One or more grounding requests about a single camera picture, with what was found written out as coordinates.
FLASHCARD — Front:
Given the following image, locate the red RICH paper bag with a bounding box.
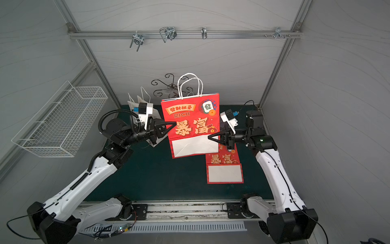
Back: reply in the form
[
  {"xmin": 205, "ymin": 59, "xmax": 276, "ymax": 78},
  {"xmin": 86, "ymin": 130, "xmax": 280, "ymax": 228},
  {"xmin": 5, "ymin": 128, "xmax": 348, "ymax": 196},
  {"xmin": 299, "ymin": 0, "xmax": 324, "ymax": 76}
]
[{"xmin": 206, "ymin": 145, "xmax": 244, "ymax": 184}]

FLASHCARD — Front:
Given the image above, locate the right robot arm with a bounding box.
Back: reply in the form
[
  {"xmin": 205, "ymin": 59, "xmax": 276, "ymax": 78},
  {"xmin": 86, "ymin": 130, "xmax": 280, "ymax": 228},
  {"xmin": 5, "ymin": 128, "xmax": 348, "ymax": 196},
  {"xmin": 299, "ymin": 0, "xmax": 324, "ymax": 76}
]
[{"xmin": 208, "ymin": 109, "xmax": 318, "ymax": 244}]

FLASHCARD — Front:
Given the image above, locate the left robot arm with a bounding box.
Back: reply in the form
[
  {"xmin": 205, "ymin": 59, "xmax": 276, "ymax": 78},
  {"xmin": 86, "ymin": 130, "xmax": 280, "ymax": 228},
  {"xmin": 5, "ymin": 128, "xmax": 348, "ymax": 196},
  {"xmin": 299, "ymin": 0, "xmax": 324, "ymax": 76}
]
[{"xmin": 27, "ymin": 109, "xmax": 176, "ymax": 244}]

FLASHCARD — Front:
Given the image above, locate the white printed paper bag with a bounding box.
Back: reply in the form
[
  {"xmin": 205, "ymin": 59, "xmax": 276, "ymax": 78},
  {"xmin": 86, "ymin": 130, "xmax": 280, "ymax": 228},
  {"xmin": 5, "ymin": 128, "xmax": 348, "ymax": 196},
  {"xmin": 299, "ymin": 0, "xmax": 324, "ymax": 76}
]
[{"xmin": 128, "ymin": 87, "xmax": 161, "ymax": 124}]

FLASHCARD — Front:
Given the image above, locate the black metal cup tree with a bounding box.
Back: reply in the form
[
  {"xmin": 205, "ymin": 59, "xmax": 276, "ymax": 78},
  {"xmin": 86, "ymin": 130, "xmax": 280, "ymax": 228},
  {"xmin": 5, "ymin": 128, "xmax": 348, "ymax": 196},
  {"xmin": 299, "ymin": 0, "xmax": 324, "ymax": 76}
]
[{"xmin": 151, "ymin": 73, "xmax": 179, "ymax": 99}]

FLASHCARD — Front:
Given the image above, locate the green felt table mat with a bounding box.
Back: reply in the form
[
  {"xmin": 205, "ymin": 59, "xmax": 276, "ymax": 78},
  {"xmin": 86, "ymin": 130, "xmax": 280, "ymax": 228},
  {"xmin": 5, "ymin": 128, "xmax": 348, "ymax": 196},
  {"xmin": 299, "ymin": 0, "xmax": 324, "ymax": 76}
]
[{"xmin": 85, "ymin": 105, "xmax": 275, "ymax": 201}]

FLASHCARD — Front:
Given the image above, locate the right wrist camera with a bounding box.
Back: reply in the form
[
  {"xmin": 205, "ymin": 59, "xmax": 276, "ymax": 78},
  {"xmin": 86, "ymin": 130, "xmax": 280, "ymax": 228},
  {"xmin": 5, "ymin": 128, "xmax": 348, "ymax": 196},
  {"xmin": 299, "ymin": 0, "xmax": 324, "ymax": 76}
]
[{"xmin": 220, "ymin": 109, "xmax": 239, "ymax": 134}]

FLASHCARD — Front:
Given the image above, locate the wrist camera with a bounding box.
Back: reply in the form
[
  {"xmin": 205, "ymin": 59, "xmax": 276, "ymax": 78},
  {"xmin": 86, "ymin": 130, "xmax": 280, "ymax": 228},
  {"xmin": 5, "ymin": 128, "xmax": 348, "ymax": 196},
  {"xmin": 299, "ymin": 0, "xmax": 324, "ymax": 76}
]
[
  {"xmin": 134, "ymin": 102, "xmax": 153, "ymax": 130},
  {"xmin": 220, "ymin": 109, "xmax": 239, "ymax": 134}
]

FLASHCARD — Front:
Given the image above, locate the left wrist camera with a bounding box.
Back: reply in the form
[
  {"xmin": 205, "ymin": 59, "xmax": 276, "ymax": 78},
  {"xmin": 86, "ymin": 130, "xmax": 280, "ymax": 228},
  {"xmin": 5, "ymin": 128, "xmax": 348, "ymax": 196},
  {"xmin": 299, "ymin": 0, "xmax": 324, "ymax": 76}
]
[{"xmin": 134, "ymin": 102, "xmax": 153, "ymax": 130}]

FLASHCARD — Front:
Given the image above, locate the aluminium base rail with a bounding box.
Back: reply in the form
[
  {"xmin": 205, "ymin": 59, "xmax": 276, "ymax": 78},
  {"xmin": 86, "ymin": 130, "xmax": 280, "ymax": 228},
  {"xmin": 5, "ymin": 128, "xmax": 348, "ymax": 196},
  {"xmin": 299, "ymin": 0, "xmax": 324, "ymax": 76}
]
[{"xmin": 79, "ymin": 199, "xmax": 311, "ymax": 225}]

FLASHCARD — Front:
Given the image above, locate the aluminium top rail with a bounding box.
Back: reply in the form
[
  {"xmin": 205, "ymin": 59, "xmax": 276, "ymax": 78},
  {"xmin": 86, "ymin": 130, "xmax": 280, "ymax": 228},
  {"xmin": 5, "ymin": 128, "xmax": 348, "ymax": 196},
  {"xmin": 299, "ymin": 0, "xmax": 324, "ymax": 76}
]
[{"xmin": 68, "ymin": 29, "xmax": 303, "ymax": 40}]

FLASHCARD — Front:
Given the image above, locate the white wire wall basket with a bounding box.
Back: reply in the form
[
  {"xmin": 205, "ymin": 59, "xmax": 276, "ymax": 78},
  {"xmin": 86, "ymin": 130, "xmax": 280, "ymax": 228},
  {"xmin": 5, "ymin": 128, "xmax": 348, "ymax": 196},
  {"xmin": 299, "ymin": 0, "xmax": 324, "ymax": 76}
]
[{"xmin": 11, "ymin": 81, "xmax": 108, "ymax": 158}]

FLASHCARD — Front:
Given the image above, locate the slotted cable duct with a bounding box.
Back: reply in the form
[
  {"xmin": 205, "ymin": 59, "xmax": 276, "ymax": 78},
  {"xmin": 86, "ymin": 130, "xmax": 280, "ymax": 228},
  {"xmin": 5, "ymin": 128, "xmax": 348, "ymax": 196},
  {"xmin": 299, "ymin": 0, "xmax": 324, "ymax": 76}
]
[{"xmin": 80, "ymin": 221, "xmax": 248, "ymax": 235}]

